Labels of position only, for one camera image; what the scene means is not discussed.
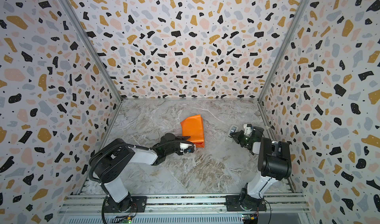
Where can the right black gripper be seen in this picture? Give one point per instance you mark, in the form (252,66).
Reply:
(237,138)

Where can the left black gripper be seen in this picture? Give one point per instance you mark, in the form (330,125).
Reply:
(180,138)

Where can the white tape dispenser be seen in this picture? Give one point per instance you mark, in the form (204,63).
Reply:
(232,129)

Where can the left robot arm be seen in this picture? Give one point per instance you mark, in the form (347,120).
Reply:
(107,164)

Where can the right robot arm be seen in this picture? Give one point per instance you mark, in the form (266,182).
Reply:
(273,164)

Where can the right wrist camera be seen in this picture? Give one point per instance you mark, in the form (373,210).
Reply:
(247,129)

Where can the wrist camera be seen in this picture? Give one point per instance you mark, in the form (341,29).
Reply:
(247,129)
(187,148)

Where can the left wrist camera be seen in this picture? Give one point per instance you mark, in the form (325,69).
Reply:
(187,148)

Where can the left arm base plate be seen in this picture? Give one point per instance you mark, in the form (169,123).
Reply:
(126,204)

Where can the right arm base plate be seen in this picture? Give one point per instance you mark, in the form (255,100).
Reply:
(235,203)

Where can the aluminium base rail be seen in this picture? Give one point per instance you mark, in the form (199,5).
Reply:
(275,208)

